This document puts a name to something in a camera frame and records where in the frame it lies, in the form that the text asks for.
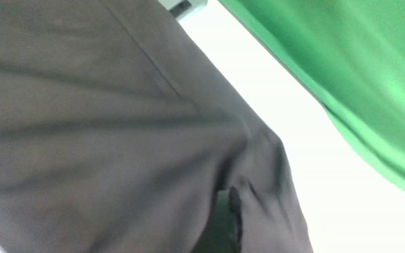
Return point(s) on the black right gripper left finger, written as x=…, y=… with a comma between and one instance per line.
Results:
x=223, y=231

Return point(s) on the dark gray long-sleeved shirt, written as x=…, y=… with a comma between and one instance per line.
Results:
x=117, y=132

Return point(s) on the green backdrop cloth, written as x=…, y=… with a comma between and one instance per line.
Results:
x=350, y=56

